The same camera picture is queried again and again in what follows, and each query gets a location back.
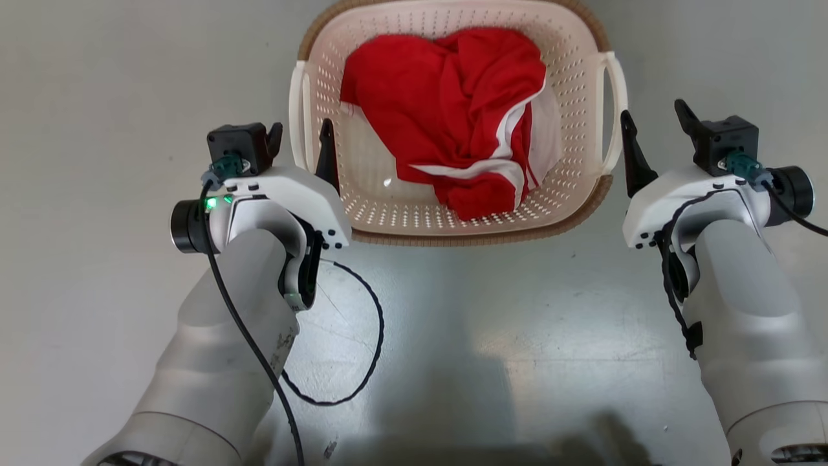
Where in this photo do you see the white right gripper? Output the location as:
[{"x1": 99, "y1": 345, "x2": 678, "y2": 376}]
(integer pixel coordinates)
[{"x1": 619, "y1": 98, "x2": 772, "y2": 250}]

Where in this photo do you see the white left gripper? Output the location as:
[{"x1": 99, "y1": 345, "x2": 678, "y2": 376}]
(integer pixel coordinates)
[{"x1": 214, "y1": 118, "x2": 353, "y2": 251}]

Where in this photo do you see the beige plastic laundry basket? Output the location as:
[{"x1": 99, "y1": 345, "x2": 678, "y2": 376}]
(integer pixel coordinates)
[{"x1": 289, "y1": 0, "x2": 629, "y2": 247}]

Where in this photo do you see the red and white garment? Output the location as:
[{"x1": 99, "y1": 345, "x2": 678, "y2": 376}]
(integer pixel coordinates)
[{"x1": 340, "y1": 27, "x2": 564, "y2": 222}]

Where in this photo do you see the braided black right arm cable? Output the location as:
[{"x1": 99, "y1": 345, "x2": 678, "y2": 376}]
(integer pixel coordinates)
[{"x1": 655, "y1": 189, "x2": 728, "y2": 361}]

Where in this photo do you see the braided black arm cable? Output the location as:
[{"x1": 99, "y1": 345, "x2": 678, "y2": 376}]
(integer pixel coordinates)
[
  {"x1": 655, "y1": 189, "x2": 728, "y2": 361},
  {"x1": 281, "y1": 258, "x2": 386, "y2": 407}
]

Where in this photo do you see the thin black right camera cable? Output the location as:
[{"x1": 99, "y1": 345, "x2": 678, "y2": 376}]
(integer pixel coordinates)
[{"x1": 758, "y1": 170, "x2": 828, "y2": 238}]

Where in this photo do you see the thin black camera cable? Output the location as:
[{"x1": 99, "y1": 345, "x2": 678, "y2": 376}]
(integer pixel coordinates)
[
  {"x1": 198, "y1": 170, "x2": 306, "y2": 466},
  {"x1": 758, "y1": 170, "x2": 828, "y2": 238}
]

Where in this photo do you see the thin black left camera cable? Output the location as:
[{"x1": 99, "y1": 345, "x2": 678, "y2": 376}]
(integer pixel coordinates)
[{"x1": 198, "y1": 170, "x2": 306, "y2": 466}]

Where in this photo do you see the braided black left arm cable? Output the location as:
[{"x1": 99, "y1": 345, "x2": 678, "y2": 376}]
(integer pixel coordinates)
[{"x1": 281, "y1": 258, "x2": 386, "y2": 407}]

